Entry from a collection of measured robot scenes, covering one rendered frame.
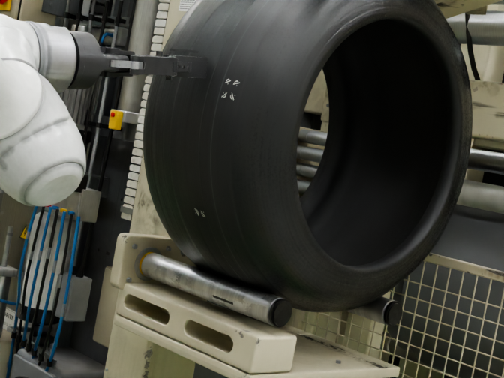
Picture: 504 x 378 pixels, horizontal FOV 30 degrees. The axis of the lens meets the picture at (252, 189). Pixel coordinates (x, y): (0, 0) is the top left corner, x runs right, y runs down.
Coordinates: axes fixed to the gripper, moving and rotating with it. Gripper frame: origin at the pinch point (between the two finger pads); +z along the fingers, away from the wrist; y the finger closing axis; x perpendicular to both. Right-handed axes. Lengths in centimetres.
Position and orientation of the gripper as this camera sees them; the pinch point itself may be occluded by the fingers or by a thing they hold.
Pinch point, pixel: (184, 66)
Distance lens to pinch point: 137.4
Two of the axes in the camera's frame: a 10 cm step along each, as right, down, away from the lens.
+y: -6.7, -1.6, 7.2
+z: 7.4, -0.4, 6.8
